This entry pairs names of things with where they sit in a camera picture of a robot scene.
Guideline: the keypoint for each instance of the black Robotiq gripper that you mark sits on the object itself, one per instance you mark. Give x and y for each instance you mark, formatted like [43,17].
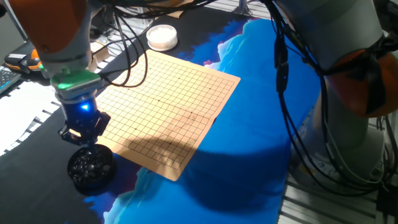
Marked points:
[82,121]

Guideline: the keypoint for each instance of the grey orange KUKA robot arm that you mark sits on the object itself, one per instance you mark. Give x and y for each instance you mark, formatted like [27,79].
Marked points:
[335,31]

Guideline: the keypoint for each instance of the tan Go board sheet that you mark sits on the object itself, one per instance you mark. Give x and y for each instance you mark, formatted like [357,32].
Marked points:
[171,109]

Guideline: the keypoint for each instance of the black bowl of black stones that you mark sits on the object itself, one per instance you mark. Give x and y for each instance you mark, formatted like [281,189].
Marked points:
[90,171]

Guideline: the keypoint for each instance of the black computer keyboard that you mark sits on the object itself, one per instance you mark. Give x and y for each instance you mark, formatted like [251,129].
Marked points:
[7,79]

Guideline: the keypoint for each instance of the orange black teach pendant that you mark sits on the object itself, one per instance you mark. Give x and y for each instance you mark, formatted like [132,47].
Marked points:
[18,62]

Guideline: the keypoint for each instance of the white bowl of white stones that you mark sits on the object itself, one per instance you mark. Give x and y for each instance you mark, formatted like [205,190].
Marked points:
[161,37]

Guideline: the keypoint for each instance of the blue and black table mat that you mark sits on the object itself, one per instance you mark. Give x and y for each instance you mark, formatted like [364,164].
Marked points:
[233,171]

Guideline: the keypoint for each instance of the green grey wrist mount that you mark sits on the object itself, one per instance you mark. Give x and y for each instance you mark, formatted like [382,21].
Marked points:
[76,82]

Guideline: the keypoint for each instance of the aluminium frame post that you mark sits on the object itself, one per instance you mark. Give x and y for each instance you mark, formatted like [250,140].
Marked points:
[18,26]

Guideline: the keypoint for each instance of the aluminium post with foot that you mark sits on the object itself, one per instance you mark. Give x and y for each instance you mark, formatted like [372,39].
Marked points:
[242,7]

